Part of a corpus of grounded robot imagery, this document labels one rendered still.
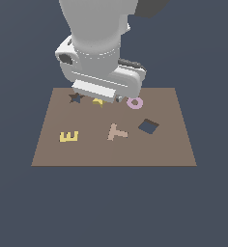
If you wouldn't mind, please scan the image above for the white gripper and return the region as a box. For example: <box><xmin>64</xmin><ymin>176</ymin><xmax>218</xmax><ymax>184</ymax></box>
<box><xmin>71</xmin><ymin>79</ymin><xmax>124</xmax><ymax>104</ymax></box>

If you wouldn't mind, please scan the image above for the pink ring block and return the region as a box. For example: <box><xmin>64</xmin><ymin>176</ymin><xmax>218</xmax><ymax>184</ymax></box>
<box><xmin>126</xmin><ymin>96</ymin><xmax>144</xmax><ymax>110</ymax></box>

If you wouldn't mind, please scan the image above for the pink letter T block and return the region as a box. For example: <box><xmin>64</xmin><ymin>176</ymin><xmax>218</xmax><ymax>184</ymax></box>
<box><xmin>106</xmin><ymin>123</ymin><xmax>129</xmax><ymax>142</ymax></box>

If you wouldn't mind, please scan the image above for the yellow star block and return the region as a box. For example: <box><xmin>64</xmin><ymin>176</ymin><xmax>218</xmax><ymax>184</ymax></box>
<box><xmin>92</xmin><ymin>97</ymin><xmax>106</xmax><ymax>109</ymax></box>

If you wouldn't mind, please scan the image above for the yellow letter E block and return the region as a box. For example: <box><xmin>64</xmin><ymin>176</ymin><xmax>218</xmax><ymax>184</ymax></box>
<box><xmin>58</xmin><ymin>130</ymin><xmax>79</xmax><ymax>143</ymax></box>

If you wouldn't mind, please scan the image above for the brown slotted board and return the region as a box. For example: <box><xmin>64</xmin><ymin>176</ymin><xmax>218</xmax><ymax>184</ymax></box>
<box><xmin>31</xmin><ymin>87</ymin><xmax>198</xmax><ymax>168</ymax></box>

